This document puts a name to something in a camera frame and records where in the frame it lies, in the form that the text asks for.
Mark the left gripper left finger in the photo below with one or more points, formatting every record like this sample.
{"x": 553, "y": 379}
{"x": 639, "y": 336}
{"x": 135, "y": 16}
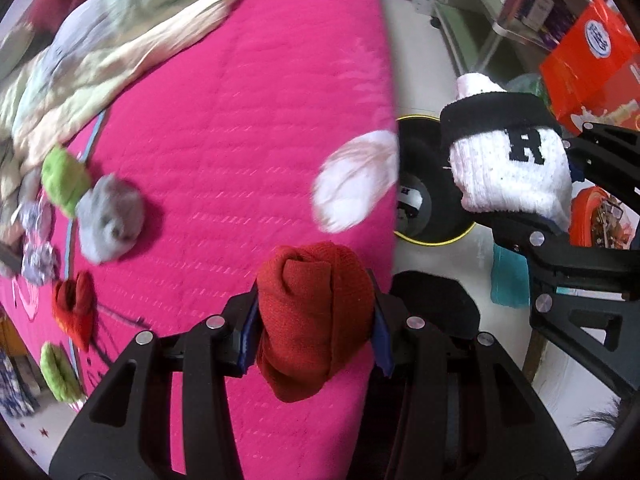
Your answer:
{"x": 161, "y": 411}

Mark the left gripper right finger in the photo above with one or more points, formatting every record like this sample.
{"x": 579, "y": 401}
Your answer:
{"x": 444, "y": 399}

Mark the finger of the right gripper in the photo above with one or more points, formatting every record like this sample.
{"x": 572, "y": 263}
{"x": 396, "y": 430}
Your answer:
{"x": 607, "y": 156}
{"x": 555, "y": 263}

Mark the green sock ball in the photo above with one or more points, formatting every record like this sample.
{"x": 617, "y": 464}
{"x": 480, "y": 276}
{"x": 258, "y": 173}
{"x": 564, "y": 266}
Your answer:
{"x": 65, "y": 179}
{"x": 59, "y": 374}

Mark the white sock ball black band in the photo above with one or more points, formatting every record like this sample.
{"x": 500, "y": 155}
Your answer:
{"x": 506, "y": 151}

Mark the red sock ball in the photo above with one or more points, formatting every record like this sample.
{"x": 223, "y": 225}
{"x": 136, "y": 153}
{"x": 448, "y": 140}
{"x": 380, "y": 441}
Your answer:
{"x": 317, "y": 308}
{"x": 74, "y": 308}

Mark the grey paper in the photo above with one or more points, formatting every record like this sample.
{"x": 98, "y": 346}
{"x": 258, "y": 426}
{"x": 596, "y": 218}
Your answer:
{"x": 40, "y": 258}

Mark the grey sock ball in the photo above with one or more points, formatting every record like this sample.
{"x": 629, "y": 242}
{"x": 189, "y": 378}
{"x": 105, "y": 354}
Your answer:
{"x": 110, "y": 219}

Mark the red round tin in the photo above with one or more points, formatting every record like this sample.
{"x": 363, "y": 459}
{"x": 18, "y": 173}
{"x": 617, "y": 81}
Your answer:
{"x": 599, "y": 220}

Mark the orange gift box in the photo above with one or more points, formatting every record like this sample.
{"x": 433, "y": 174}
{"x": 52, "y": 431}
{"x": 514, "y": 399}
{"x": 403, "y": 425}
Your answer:
{"x": 593, "y": 74}

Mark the clear plastic bag green contents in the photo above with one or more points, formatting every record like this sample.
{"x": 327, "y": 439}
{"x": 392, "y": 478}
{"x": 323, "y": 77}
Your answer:
{"x": 530, "y": 83}

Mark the black bin with gold rim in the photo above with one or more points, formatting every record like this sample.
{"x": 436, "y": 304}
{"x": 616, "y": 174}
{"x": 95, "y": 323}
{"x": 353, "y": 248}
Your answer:
{"x": 429, "y": 211}

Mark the boxes on shelf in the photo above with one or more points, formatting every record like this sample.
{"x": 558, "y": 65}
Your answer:
{"x": 542, "y": 21}

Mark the metal shelf rack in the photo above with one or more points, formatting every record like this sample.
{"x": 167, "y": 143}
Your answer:
{"x": 476, "y": 38}

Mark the pink quilted bed cover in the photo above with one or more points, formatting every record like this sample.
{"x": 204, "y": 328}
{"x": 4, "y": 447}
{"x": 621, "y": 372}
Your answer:
{"x": 224, "y": 142}

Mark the pale crumpled blanket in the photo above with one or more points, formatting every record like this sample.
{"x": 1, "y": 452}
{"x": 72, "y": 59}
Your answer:
{"x": 99, "y": 48}

